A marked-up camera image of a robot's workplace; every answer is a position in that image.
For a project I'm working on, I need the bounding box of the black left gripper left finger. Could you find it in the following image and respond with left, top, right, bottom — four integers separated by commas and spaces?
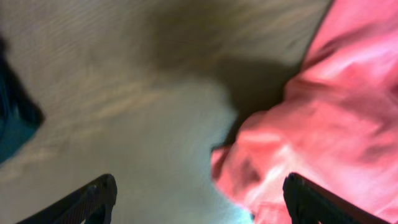
18, 174, 118, 224

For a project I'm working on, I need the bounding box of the navy blue folded shirt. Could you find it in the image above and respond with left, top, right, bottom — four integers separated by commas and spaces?
1, 40, 45, 162

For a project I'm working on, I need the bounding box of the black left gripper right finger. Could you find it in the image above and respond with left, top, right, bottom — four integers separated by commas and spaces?
283, 173, 389, 224

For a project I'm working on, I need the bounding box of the red graphic t-shirt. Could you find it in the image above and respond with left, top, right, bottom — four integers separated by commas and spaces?
211, 0, 397, 223

